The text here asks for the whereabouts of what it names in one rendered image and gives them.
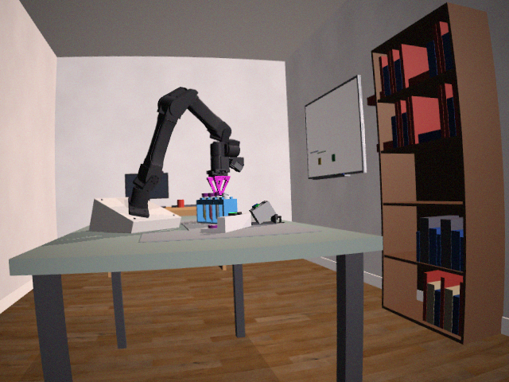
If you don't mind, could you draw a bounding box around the blue tube rack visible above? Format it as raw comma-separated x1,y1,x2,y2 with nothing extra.
196,197,238,224

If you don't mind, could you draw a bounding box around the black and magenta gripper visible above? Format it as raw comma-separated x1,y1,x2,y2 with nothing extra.
206,155,231,195

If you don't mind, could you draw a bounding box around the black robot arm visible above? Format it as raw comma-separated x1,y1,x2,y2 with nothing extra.
128,87,244,218

